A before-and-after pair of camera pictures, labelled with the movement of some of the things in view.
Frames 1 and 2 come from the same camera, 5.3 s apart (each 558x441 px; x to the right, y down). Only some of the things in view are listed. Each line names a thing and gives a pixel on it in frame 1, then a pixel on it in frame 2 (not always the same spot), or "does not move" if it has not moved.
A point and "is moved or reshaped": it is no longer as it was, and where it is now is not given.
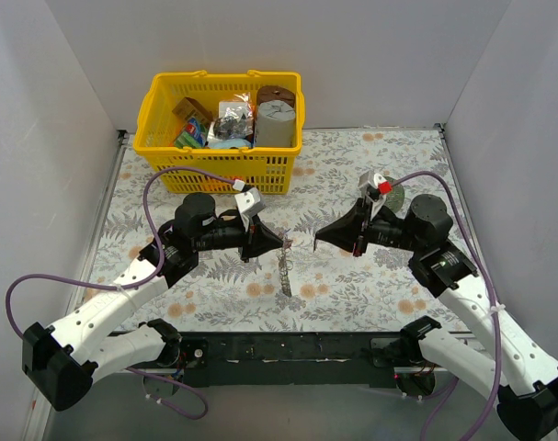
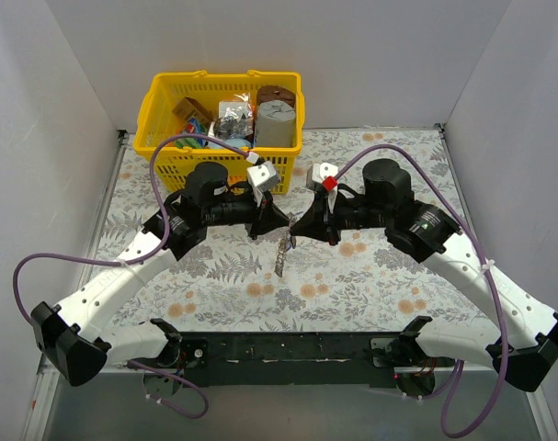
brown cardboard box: (188, 107) does not move
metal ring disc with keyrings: (285, 265) is moved or reshaped
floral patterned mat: (332, 288) does not move
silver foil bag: (235, 121) does not move
